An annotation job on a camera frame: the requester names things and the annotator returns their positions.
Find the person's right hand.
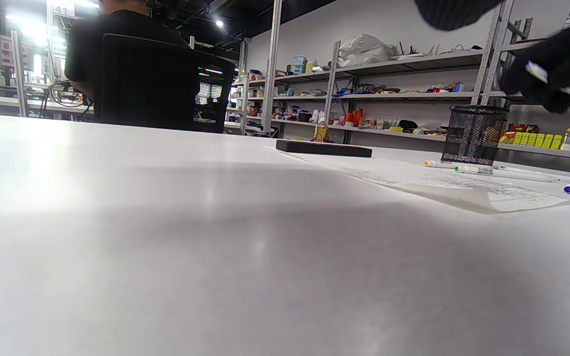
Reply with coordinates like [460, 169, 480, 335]
[499, 9, 570, 113]

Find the person's left hand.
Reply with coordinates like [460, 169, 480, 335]
[414, 0, 506, 31]

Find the green-capped white mechanical pencil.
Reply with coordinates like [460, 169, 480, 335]
[454, 165, 562, 183]

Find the metal storage shelving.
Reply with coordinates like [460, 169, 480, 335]
[223, 0, 570, 164]

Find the row of yellow boxes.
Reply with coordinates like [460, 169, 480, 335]
[512, 132, 565, 150]

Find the white plastic bag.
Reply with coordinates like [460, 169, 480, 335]
[338, 33, 398, 68]

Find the black mesh pen holder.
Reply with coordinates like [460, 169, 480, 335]
[440, 104, 510, 166]

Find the lined white paper sheet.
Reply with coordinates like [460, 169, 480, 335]
[265, 145, 570, 214]

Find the yellow drink bottle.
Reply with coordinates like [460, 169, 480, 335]
[313, 119, 330, 143]

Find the black rectangular block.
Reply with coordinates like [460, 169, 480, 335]
[276, 139, 373, 159]

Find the black mesh office chair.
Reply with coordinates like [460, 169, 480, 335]
[94, 33, 237, 134]

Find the white office desk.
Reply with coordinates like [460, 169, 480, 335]
[0, 91, 95, 115]

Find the aluminium frame post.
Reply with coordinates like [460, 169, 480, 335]
[260, 0, 284, 133]

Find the thin aluminium post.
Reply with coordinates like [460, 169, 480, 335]
[11, 30, 28, 117]

